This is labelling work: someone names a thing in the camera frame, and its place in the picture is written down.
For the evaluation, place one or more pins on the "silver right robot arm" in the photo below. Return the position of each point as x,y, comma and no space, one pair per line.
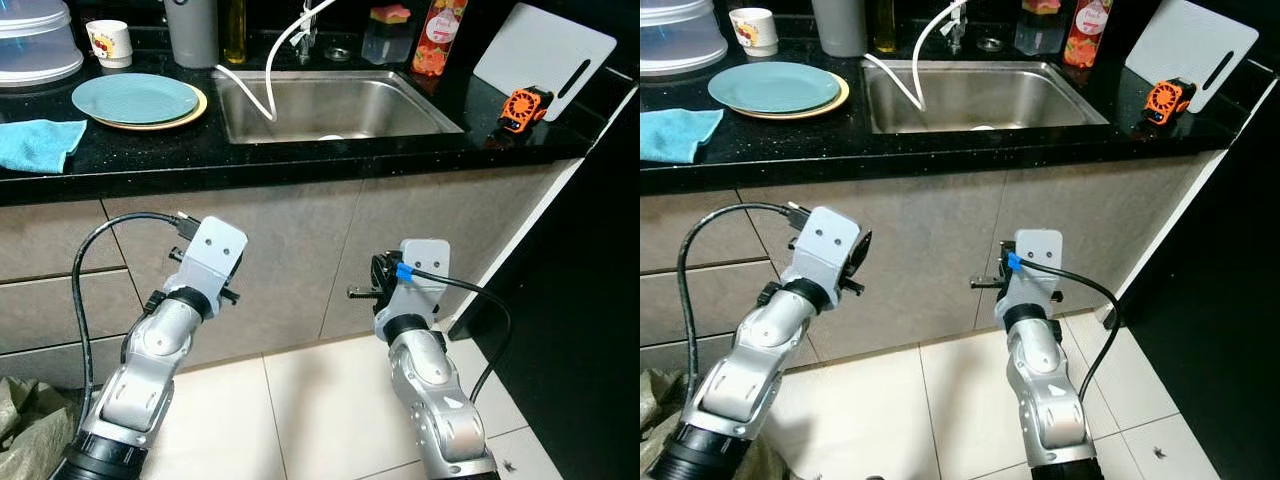
1040,380
430,390

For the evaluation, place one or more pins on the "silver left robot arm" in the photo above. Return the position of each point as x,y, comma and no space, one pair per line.
770,340
150,350

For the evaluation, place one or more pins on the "grey cabinet door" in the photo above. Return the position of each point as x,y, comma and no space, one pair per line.
290,260
1120,210
920,250
480,220

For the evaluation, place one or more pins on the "stainless steel sink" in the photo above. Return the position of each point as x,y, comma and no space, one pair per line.
1020,90
370,100

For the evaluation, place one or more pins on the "black floor cabinet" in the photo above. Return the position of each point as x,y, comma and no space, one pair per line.
1220,300
570,300

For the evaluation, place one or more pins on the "round steel counter cap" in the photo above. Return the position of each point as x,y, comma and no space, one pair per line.
989,45
338,54

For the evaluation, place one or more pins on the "clear plastic sponge holder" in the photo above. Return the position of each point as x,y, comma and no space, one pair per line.
1038,38
385,45

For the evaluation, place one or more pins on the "teal cloth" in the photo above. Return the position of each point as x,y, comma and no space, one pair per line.
40,145
680,135

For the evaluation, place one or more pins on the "peach dish soap bottle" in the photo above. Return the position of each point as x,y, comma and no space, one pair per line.
1088,38
438,45

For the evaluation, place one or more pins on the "chrome faucet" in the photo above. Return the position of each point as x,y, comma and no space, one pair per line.
952,32
305,40

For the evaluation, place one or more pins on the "grey cylinder red round logo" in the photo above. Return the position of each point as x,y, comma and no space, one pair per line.
838,28
190,35

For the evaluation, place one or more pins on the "yellow oil bottle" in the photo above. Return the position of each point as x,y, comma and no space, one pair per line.
882,28
234,35

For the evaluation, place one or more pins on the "green woven sack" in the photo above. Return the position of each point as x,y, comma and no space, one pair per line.
30,430
700,440

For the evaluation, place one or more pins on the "red yellow sponge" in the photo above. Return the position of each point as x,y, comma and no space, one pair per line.
1042,7
390,15

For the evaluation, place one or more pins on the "white printed cup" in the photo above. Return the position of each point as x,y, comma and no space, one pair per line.
753,30
110,42

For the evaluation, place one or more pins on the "white cutting board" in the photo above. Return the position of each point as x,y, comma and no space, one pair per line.
540,55
1190,45

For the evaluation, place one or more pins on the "clear plastic lidded container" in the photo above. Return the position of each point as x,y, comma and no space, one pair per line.
35,50
680,40

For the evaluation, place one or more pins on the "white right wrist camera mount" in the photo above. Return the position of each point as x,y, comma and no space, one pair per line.
425,265
1040,260

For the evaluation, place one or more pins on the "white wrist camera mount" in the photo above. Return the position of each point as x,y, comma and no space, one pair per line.
1040,260
825,245
210,250
425,265

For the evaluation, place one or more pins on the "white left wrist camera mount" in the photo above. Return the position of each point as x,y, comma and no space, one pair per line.
825,245
210,250

